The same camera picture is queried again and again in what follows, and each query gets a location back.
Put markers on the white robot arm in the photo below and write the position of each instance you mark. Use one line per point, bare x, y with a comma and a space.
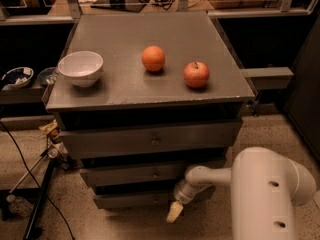
265, 189

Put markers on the grey side shelf right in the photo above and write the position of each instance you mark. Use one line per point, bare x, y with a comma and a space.
268, 78

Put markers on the orange fruit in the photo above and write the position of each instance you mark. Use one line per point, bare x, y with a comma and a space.
153, 58

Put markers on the grey drawer cabinet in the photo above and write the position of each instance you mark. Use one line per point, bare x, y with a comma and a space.
128, 95

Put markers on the dark small bowl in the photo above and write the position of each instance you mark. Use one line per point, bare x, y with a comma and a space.
47, 76

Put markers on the grey middle drawer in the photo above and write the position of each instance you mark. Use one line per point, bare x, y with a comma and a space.
108, 172

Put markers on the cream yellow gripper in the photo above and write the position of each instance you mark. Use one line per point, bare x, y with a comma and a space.
182, 196

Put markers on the clear plastic bottle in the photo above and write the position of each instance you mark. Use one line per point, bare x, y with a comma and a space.
19, 205

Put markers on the grey left shelf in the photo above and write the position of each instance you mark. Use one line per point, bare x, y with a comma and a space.
32, 94

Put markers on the grey drawer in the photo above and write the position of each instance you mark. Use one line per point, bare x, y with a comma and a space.
108, 172
144, 139
134, 199

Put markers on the black tripod stand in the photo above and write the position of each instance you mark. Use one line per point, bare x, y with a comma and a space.
32, 232

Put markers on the grey top drawer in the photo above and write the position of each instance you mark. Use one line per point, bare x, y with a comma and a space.
144, 139

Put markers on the grey bottom drawer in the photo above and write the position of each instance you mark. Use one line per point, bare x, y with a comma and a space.
134, 199

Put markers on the red apple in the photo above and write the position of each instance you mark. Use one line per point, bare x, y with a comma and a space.
196, 75

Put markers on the blue white bowl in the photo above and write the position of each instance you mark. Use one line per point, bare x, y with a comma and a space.
18, 77

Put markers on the black monitor base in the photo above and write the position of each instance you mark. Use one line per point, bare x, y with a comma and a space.
120, 5

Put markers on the crumpled snack wrapper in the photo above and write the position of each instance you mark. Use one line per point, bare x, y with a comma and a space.
51, 129

